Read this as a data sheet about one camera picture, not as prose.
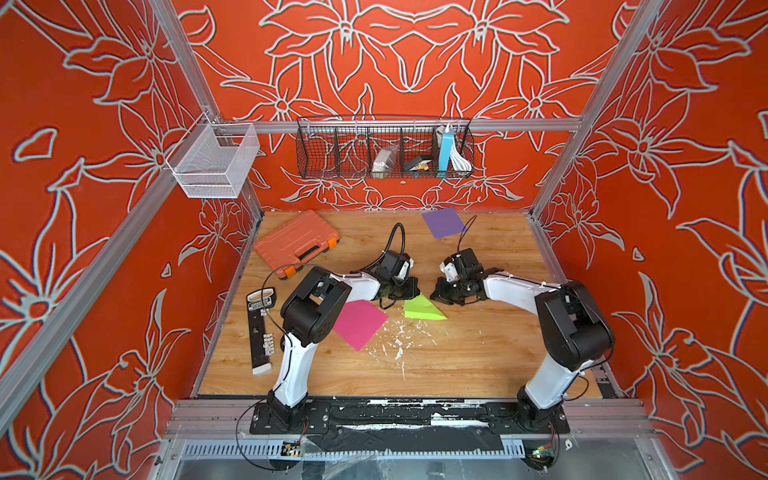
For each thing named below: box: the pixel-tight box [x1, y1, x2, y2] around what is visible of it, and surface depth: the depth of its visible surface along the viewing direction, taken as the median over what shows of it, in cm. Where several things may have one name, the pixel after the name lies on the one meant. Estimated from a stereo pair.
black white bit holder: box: [246, 287, 277, 375], surface depth 87 cm
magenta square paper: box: [333, 299, 389, 352], surface depth 90 cm
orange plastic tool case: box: [254, 210, 340, 279], surface depth 106 cm
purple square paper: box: [421, 207, 465, 239], surface depth 122 cm
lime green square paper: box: [404, 293, 447, 320], surface depth 94 cm
